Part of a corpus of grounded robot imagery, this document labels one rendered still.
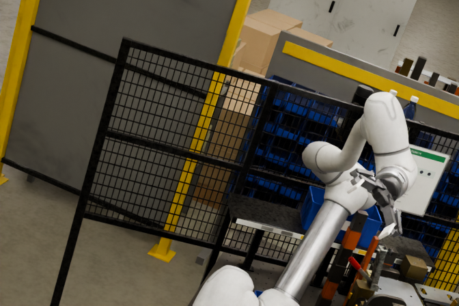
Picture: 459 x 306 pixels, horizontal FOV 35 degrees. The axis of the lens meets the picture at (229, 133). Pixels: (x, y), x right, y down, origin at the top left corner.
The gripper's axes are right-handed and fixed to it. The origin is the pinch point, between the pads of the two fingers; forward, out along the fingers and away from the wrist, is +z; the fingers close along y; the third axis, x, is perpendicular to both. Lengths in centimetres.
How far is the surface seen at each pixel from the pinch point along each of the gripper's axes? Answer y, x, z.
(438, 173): 22, 22, -141
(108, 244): -35, 223, -171
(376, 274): 32, 43, -75
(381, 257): 28, 37, -74
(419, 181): 21, 30, -138
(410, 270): 45, 45, -109
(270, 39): -106, 158, -415
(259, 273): 16, 104, -106
